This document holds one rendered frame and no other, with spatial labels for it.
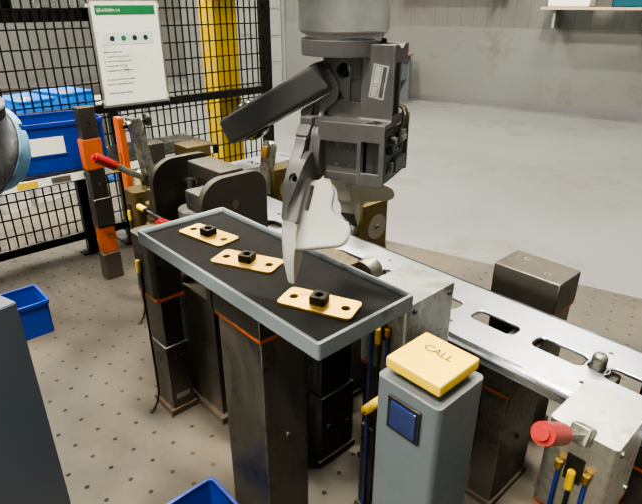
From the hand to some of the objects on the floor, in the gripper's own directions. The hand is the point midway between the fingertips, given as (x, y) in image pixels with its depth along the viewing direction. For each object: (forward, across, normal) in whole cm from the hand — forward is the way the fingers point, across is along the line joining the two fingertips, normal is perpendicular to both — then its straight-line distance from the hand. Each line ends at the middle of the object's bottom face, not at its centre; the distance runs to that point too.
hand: (320, 251), depth 54 cm
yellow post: (+122, +132, +102) cm, 207 cm away
